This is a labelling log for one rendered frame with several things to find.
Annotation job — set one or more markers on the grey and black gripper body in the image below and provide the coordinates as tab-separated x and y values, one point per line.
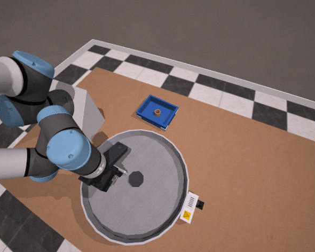
103	181

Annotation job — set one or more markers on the blue open crate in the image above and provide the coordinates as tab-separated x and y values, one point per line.
147	112

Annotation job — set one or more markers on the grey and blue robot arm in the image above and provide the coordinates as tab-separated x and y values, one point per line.
25	81

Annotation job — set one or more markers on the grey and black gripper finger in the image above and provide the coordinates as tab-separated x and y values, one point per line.
118	174

